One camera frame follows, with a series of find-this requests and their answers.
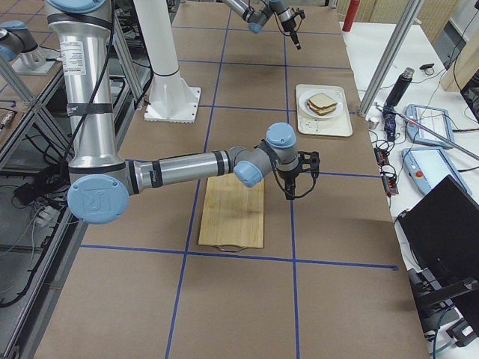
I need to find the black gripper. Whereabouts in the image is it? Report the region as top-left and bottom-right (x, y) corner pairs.
(281, 10), (301, 50)
(278, 170), (299, 200)

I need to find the white round plate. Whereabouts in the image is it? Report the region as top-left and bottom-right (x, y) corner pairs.
(299, 90), (343, 119)

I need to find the bread slice with fried egg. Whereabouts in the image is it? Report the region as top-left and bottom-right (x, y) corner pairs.
(307, 102), (337, 116)

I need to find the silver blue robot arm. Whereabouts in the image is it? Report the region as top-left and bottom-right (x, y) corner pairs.
(46, 1), (305, 224)
(222, 0), (305, 50)

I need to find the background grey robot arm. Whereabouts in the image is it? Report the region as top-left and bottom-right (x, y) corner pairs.
(1, 20), (56, 76)

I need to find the wooden cutting board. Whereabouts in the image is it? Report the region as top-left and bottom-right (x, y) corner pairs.
(198, 174), (264, 252)

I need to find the red bottle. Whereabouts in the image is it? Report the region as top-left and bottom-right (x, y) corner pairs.
(342, 0), (361, 32)

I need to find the cream bear serving tray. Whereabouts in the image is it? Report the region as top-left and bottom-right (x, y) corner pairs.
(296, 84), (353, 137)

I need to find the black water bottle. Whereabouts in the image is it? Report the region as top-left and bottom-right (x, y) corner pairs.
(385, 67), (415, 107)

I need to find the folded dark blue umbrella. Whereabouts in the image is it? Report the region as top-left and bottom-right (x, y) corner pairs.
(382, 105), (396, 142)

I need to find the lower blue teach pendant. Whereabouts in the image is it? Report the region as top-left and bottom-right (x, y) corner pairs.
(401, 147), (472, 194)

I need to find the blue teach pendant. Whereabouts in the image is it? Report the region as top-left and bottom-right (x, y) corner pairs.
(401, 147), (472, 194)
(406, 104), (454, 149)

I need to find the black monitor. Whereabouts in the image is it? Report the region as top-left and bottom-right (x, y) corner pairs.
(398, 175), (478, 332)

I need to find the upper blue teach pendant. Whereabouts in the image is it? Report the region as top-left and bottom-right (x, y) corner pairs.
(406, 104), (454, 149)

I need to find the aluminium frame post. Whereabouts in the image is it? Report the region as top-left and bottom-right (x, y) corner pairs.
(357, 0), (424, 117)

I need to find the white column pedestal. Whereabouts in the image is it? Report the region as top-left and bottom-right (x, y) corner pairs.
(134, 0), (201, 123)

